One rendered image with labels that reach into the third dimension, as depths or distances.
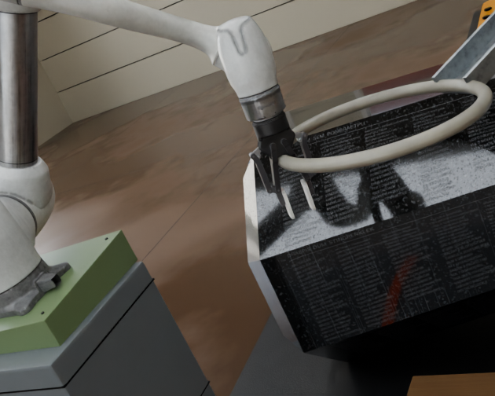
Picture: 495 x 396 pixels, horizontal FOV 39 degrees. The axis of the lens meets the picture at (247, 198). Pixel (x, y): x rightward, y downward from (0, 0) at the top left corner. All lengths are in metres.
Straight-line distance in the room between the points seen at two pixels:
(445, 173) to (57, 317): 1.01
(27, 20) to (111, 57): 8.29
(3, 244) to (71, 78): 8.89
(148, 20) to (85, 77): 8.82
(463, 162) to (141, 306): 0.89
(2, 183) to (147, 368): 0.57
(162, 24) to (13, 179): 0.54
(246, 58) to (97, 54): 8.69
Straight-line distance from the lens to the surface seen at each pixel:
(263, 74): 1.44
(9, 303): 1.70
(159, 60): 9.59
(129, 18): 1.51
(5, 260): 1.66
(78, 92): 10.51
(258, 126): 1.47
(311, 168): 1.41
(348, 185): 1.93
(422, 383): 2.06
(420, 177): 1.87
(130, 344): 1.71
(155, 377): 1.78
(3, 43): 1.70
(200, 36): 1.59
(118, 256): 1.74
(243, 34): 1.43
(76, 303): 1.62
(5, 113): 1.75
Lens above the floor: 1.40
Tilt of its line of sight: 19 degrees down
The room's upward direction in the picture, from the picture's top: 25 degrees counter-clockwise
